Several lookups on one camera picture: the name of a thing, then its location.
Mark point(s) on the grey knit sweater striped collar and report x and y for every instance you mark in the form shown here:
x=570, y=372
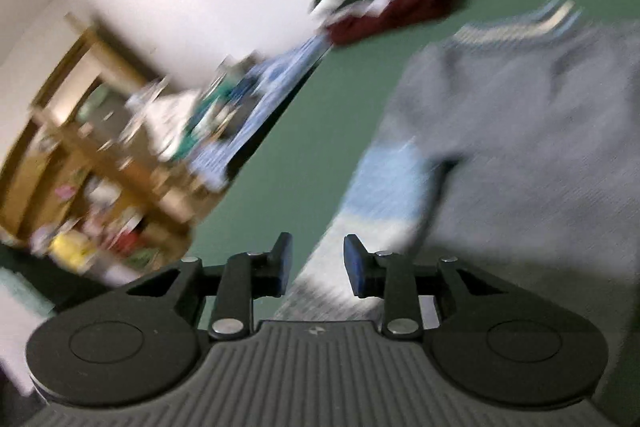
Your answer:
x=513, y=145

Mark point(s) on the wooden shelf unit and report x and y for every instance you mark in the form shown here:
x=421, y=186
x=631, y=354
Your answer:
x=82, y=183

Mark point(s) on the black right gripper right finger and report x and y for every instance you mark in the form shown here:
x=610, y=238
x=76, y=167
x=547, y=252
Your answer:
x=389, y=277

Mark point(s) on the dark red folded sweater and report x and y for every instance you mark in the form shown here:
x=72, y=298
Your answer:
x=392, y=15

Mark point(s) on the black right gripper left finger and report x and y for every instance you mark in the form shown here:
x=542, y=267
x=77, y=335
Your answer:
x=243, y=279

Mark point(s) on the blue white checkered cushion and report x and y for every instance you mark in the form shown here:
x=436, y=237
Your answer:
x=264, y=89

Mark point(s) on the green table mat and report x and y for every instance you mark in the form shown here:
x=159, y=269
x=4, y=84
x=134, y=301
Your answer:
x=344, y=372

